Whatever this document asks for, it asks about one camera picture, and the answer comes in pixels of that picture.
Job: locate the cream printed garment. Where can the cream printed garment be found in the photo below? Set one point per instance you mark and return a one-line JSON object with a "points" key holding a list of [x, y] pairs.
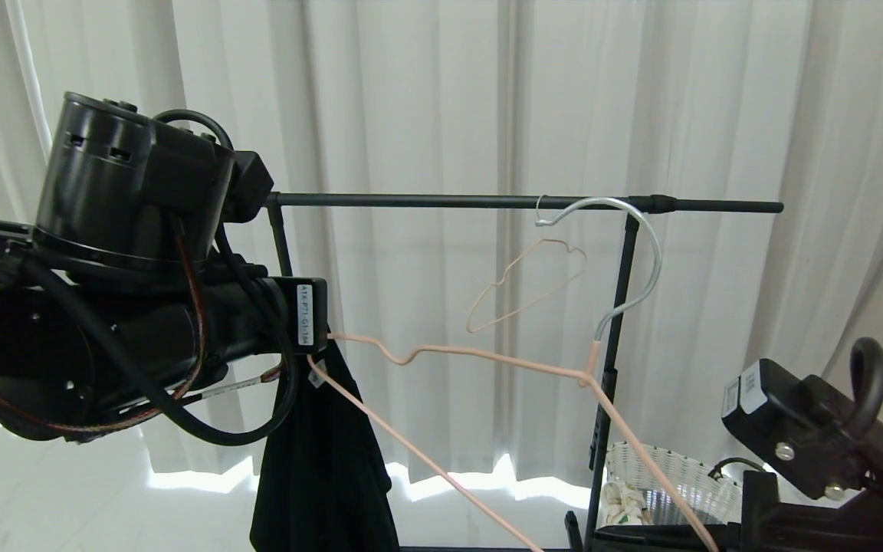
{"points": [[625, 502]]}

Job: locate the black garment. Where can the black garment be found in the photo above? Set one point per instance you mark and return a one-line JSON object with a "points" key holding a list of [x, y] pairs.
{"points": [[326, 475]]}

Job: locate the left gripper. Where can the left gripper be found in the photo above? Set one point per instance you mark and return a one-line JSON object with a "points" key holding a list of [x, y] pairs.
{"points": [[142, 330]]}

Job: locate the black clothes rack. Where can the black clothes rack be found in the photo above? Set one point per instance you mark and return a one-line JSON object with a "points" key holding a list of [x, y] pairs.
{"points": [[441, 201]]}

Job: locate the white laundry basket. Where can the white laundry basket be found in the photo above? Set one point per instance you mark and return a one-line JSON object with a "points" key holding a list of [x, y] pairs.
{"points": [[687, 483]]}

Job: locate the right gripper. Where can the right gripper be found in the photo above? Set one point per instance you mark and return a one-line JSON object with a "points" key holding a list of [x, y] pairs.
{"points": [[832, 529]]}

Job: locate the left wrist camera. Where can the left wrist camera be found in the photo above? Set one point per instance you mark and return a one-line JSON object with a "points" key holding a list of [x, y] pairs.
{"points": [[254, 184]]}

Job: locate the white curtain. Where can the white curtain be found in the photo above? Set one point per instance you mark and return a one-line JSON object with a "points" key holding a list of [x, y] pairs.
{"points": [[411, 115]]}

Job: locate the pink clothes hanger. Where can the pink clothes hanger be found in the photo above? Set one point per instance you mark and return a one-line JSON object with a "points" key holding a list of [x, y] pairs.
{"points": [[503, 359], [487, 295]]}

